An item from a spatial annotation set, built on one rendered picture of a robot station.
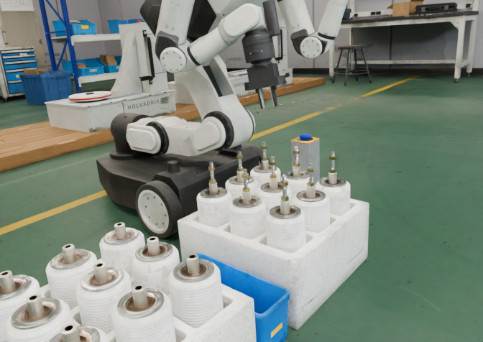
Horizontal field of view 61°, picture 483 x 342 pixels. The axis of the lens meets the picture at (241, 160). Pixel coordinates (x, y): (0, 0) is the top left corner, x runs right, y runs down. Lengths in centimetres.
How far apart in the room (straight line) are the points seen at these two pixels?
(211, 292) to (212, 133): 74
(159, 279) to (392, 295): 61
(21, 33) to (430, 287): 681
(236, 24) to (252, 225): 55
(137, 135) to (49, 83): 377
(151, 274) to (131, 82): 265
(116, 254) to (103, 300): 17
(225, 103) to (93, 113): 170
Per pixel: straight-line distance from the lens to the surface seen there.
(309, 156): 135
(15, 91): 639
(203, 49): 124
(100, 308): 79
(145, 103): 326
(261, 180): 126
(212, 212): 110
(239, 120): 142
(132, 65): 339
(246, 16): 118
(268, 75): 119
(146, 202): 148
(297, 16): 152
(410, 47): 612
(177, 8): 122
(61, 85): 551
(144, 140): 169
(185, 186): 142
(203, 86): 145
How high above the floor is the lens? 66
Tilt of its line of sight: 17 degrees down
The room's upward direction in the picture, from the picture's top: 4 degrees counter-clockwise
